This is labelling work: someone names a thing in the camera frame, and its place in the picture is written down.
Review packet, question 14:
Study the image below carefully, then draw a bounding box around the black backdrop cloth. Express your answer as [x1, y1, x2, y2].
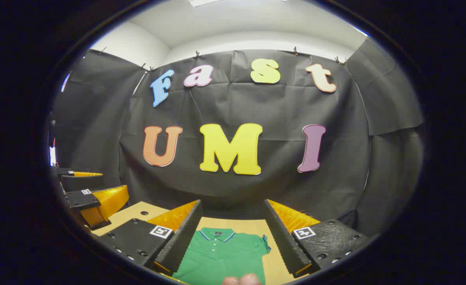
[51, 38, 425, 238]

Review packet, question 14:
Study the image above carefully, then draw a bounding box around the green T-shirt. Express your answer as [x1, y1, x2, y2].
[172, 227, 272, 285]

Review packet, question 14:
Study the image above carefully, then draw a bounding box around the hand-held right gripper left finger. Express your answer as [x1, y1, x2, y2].
[97, 199, 203, 284]

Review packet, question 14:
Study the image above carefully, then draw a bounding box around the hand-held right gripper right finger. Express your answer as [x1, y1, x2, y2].
[263, 199, 372, 278]

